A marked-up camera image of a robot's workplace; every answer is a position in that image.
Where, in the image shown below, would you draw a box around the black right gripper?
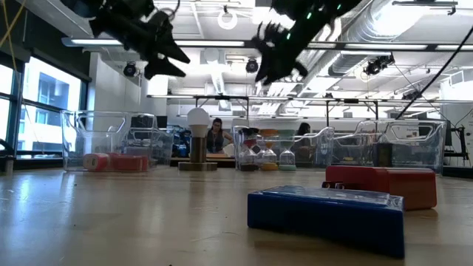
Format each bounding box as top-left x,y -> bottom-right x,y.
251,13 -> 336,86

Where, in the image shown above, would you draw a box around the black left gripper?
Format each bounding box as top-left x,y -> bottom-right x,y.
88,0 -> 191,81

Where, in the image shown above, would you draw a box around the clear plastic bin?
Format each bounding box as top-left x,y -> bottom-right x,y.
332,118 -> 447,174
61,109 -> 175,173
232,125 -> 336,171

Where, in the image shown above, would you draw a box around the teal sand timer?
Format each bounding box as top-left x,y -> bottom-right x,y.
278,129 -> 297,171

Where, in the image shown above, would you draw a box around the orange sand timer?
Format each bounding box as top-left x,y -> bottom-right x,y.
259,129 -> 279,171

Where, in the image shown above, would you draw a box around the black-capped red sand timer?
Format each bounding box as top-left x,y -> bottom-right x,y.
239,127 -> 259,172

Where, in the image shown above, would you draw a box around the lavender charger block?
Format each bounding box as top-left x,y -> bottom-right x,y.
123,146 -> 149,157

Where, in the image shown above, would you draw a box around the pink small charger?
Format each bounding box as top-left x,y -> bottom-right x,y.
83,153 -> 112,171

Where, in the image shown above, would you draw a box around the blue digital timer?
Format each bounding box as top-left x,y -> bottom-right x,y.
246,184 -> 406,259

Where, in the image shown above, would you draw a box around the white ceiling pipes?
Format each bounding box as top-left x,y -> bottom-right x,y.
210,21 -> 336,116

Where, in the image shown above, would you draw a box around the long ceiling light strip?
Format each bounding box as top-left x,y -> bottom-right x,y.
61,35 -> 473,52

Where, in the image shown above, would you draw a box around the person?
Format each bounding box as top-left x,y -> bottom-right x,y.
295,122 -> 313,156
205,117 -> 236,154

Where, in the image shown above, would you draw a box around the white bulb brass lamp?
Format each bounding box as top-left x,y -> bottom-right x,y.
177,107 -> 218,171

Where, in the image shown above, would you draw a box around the large window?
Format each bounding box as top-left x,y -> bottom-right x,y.
0,51 -> 92,166

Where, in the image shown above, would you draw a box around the black slanted bar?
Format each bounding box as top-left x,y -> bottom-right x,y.
0,138 -> 16,160

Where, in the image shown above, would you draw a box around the black tripod stand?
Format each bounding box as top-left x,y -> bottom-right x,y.
443,115 -> 473,163

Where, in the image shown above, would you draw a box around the black background frame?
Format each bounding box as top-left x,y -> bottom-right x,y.
146,94 -> 473,134

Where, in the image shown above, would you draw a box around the white ceiling ring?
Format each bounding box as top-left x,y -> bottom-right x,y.
217,9 -> 239,30

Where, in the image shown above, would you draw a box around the silver ventilation duct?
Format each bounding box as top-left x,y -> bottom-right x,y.
327,0 -> 433,77

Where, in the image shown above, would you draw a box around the black hanging cable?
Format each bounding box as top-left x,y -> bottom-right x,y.
394,24 -> 473,121

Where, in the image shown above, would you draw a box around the yellow hanging cable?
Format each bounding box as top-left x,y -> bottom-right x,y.
0,0 -> 27,75

